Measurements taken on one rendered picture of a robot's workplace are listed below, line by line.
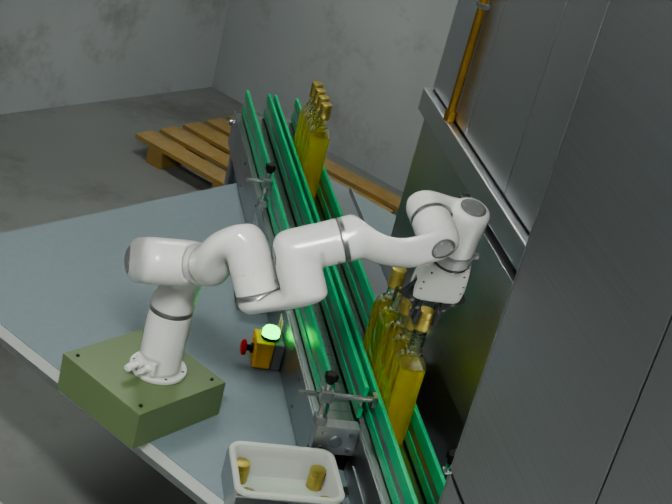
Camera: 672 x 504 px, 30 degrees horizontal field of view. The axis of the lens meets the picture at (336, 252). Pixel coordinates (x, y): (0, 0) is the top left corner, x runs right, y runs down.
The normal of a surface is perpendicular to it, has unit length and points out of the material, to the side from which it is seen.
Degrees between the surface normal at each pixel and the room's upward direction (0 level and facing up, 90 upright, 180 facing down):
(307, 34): 90
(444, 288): 107
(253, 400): 0
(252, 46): 90
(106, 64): 90
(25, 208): 0
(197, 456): 0
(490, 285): 90
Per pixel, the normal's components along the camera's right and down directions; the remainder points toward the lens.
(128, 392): 0.25, -0.87
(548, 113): -0.96, -0.14
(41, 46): 0.73, 0.44
